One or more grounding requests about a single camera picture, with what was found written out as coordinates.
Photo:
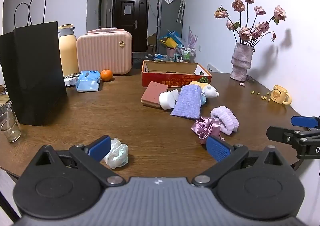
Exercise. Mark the grey refrigerator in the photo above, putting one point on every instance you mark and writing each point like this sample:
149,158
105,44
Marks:
167,21

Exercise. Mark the clear drinking glass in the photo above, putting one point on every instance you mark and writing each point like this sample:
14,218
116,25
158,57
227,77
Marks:
11,132

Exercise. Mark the pink sponge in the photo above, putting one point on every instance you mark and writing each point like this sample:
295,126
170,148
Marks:
153,92

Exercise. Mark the white paper sheet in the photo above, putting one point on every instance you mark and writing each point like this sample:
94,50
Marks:
127,10

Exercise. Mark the purple wall decoration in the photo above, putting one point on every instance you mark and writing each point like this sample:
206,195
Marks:
192,37

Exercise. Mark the dried pink roses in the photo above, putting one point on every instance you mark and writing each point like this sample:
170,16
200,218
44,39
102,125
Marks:
246,32

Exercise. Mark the orange cardboard box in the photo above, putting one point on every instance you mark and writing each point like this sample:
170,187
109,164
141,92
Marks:
170,78

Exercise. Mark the scattered yellow seeds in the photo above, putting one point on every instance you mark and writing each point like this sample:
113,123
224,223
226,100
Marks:
262,96

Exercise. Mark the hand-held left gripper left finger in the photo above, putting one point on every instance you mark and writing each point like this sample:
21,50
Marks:
100,148

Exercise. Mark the white leaning board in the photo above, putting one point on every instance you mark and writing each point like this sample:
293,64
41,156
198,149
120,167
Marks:
210,68

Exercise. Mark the lavender terry headband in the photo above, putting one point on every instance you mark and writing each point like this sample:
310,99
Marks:
226,120

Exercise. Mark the pink ribbed hard case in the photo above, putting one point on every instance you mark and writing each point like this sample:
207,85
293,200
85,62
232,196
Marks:
102,53

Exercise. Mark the white and yellow plush toy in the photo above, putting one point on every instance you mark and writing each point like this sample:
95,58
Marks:
210,91

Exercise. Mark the light blue soft item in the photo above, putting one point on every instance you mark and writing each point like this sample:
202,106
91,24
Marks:
203,100

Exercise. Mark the purple linen pouch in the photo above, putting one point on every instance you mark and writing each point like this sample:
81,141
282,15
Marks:
187,102

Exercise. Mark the blue yellow plastic pile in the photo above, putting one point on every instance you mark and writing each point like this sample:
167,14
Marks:
171,40

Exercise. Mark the black paper bag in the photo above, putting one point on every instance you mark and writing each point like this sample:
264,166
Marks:
35,73

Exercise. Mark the open brown carton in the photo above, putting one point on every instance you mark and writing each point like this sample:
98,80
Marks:
151,43

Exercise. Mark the folded white umbrella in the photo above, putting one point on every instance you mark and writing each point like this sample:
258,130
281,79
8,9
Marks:
181,7

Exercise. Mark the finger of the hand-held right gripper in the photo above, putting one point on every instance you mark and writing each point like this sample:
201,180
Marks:
303,121
277,133

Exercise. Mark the light blue tissue pack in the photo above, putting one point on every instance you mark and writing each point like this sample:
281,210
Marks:
87,81

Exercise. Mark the white iridescent bag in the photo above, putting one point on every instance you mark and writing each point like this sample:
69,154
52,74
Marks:
117,153

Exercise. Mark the pink satin scrunchie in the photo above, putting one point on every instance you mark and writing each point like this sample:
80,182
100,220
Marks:
206,127

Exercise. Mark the white sponge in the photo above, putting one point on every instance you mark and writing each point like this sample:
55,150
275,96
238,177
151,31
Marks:
168,100

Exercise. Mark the pink plastic bucket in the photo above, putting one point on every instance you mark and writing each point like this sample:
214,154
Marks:
171,51

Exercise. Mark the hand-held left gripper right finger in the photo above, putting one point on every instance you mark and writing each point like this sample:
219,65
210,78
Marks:
218,150

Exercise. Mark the dark brown entrance door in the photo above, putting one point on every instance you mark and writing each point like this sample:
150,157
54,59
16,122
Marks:
130,31

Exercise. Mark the yellow bear mug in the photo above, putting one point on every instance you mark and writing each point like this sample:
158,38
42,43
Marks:
278,94

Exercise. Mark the yellow thermos bottle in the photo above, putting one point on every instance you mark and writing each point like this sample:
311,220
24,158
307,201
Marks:
68,53

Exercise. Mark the clear stirring stick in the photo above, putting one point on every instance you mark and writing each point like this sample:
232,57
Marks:
9,113

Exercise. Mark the orange fruit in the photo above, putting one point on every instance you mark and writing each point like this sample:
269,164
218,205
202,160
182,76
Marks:
106,75

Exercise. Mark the purple ribbed vase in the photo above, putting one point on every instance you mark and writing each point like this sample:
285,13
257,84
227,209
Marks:
240,62

